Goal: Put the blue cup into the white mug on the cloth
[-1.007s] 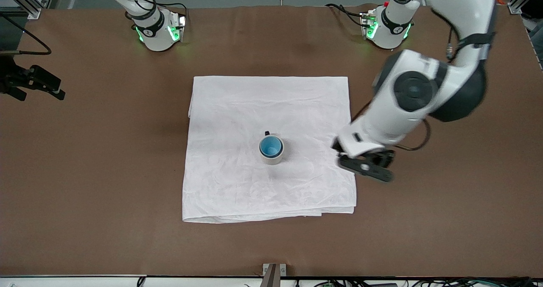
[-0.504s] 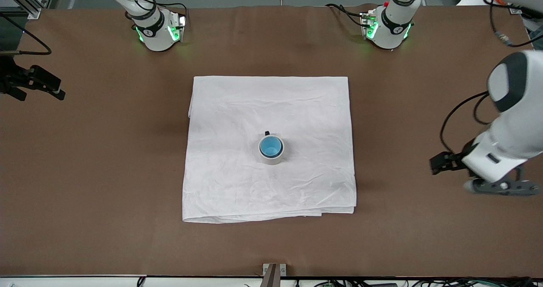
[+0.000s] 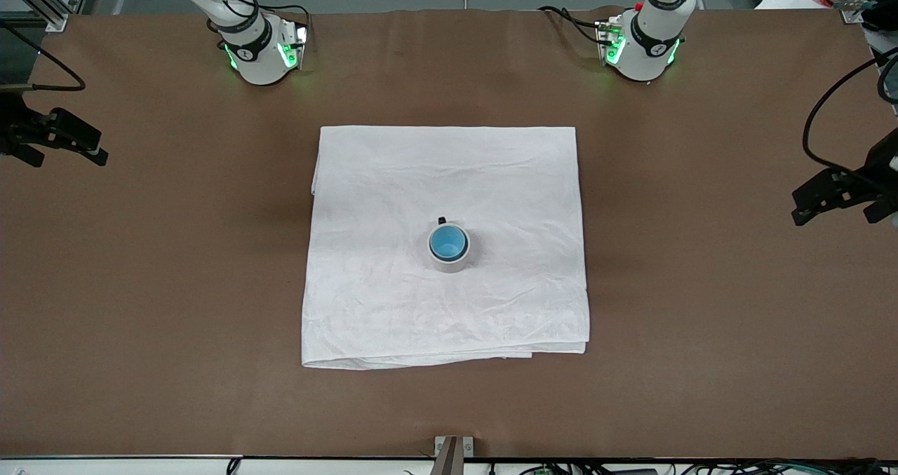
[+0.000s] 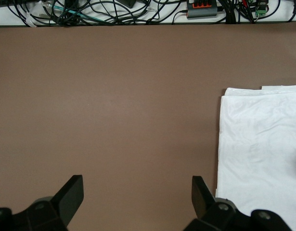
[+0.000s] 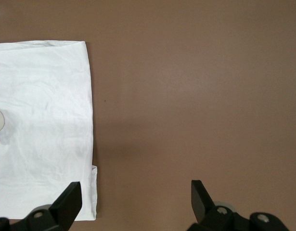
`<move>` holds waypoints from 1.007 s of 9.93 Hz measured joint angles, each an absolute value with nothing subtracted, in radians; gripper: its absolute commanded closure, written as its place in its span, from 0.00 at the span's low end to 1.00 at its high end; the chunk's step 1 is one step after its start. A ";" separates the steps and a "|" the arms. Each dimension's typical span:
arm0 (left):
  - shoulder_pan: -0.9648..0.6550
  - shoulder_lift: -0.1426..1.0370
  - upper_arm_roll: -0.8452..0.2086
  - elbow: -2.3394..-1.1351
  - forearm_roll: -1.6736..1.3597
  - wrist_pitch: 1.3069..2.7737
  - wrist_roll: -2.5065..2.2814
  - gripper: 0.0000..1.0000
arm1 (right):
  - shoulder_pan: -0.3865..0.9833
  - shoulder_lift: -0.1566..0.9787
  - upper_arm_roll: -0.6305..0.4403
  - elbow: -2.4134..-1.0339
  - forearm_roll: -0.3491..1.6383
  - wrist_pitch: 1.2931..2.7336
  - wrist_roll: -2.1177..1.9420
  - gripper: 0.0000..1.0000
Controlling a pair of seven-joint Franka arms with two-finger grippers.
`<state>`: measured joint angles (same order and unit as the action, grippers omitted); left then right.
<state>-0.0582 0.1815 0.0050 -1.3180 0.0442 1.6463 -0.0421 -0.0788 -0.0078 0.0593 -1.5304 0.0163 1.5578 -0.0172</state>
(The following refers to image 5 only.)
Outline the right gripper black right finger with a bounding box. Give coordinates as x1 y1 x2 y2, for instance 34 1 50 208
186 179 289 231

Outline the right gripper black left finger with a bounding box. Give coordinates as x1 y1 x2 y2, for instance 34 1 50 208
0 181 82 231

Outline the white folded cloth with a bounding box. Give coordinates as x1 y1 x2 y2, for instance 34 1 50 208
0 40 99 221

